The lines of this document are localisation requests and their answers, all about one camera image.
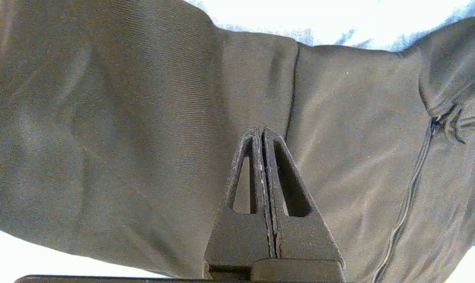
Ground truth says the black zip hoodie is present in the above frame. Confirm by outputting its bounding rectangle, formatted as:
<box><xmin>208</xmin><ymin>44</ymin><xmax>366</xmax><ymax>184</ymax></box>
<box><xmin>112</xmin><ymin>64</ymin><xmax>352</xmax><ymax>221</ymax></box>
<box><xmin>0</xmin><ymin>0</ymin><xmax>475</xmax><ymax>283</ymax></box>

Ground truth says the blue bed sheet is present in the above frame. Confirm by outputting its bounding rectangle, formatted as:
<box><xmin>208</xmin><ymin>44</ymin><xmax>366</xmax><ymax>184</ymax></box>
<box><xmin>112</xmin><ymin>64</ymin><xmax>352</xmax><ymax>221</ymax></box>
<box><xmin>0</xmin><ymin>0</ymin><xmax>475</xmax><ymax>283</ymax></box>

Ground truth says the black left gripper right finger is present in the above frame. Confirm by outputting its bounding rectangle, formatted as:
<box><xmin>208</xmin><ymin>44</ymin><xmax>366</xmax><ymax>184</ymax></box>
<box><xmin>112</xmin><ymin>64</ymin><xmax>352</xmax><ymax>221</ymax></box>
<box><xmin>261</xmin><ymin>126</ymin><xmax>346</xmax><ymax>262</ymax></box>

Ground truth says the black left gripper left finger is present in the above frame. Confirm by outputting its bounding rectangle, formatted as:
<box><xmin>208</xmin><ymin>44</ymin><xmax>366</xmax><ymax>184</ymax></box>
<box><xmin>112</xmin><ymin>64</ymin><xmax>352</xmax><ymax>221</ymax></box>
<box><xmin>203</xmin><ymin>126</ymin><xmax>276</xmax><ymax>277</ymax></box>

